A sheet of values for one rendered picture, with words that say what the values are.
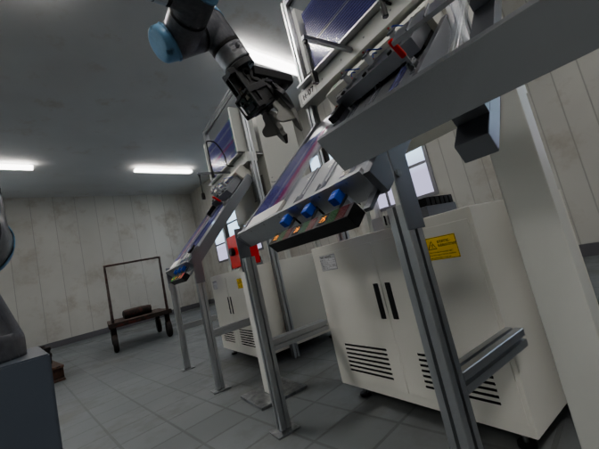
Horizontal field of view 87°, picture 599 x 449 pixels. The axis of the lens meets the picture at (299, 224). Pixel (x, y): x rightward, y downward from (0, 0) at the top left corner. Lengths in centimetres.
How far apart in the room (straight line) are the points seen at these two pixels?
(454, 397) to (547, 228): 32
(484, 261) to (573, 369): 34
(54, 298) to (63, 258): 86
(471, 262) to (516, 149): 39
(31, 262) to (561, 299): 856
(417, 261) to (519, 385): 46
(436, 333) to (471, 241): 33
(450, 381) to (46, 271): 837
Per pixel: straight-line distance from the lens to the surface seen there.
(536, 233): 59
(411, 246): 61
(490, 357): 78
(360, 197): 70
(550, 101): 422
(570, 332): 61
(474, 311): 94
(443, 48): 111
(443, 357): 65
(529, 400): 100
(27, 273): 862
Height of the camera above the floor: 58
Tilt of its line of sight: 7 degrees up
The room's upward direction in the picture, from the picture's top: 13 degrees counter-clockwise
